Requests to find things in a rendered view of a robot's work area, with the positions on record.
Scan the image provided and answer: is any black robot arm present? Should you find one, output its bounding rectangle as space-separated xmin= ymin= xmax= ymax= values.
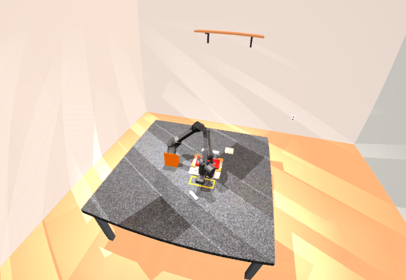
xmin=166 ymin=121 xmax=216 ymax=178

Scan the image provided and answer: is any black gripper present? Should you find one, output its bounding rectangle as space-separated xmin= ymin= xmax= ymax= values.
xmin=195 ymin=168 xmax=206 ymax=185

